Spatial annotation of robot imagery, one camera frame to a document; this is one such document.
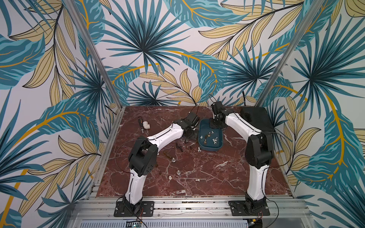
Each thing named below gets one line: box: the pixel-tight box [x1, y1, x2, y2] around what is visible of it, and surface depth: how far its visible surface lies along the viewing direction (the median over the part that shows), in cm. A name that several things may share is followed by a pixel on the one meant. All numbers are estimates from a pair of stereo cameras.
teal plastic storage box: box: [198, 118, 224, 152], surface depth 101 cm
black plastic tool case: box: [239, 106, 275, 132], surface depth 109 cm
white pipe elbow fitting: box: [142, 121, 151, 130], surface depth 107 cm
